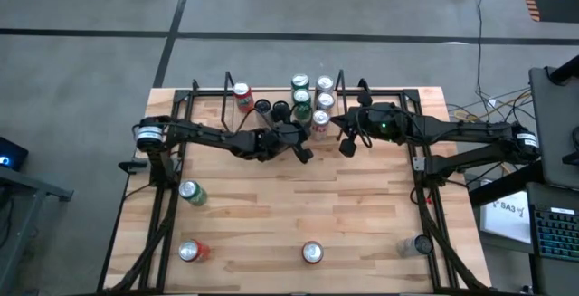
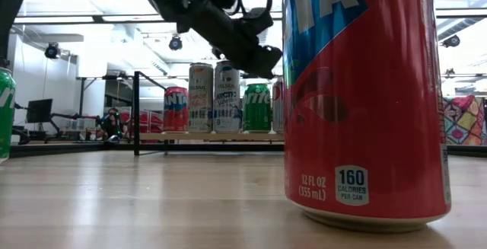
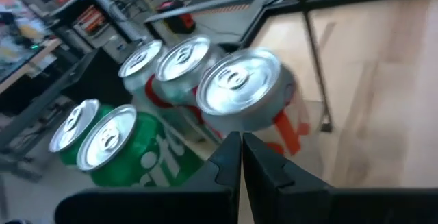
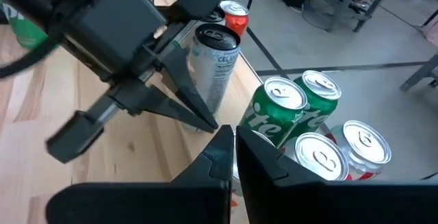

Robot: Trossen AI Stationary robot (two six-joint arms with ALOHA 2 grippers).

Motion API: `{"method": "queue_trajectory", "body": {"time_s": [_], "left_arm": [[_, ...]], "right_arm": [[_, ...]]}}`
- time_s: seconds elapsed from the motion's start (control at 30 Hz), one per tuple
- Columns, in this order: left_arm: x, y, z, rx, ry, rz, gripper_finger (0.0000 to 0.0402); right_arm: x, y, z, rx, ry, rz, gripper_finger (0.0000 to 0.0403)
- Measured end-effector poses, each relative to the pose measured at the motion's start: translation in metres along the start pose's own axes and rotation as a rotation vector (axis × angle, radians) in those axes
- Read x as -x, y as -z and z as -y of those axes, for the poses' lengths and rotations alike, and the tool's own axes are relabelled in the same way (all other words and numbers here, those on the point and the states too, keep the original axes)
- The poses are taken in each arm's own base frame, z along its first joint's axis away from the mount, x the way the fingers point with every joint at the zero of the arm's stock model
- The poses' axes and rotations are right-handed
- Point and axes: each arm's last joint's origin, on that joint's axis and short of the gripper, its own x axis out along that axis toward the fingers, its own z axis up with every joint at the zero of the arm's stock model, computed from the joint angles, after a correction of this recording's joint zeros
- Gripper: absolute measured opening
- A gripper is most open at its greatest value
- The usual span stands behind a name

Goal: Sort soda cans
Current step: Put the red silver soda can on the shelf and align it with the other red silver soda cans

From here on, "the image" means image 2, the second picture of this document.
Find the white Celsius Arctic slim can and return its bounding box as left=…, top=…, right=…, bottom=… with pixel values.
left=212, top=60, right=244, bottom=134

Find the green Sprite can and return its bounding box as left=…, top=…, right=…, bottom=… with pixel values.
left=242, top=83, right=272, bottom=134

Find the white Celsius tropical slim can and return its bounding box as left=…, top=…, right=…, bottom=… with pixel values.
left=188, top=62, right=215, bottom=134

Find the orange Fanta can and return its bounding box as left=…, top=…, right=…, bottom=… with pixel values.
left=163, top=86, right=190, bottom=134
left=282, top=0, right=453, bottom=235

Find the black monitor on arm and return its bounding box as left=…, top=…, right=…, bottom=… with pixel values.
left=13, top=98, right=100, bottom=143

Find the silver-topped soda can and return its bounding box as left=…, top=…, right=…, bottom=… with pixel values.
left=0, top=67, right=17, bottom=163

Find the red storage crate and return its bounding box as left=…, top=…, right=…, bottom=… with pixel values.
left=138, top=111, right=164, bottom=134

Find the black metal shelf stand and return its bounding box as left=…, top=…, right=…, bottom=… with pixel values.
left=131, top=71, right=168, bottom=157

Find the colourful patterned object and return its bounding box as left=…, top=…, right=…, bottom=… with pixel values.
left=443, top=94, right=487, bottom=146

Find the black table frame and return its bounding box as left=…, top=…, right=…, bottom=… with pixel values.
left=9, top=141, right=487, bottom=158

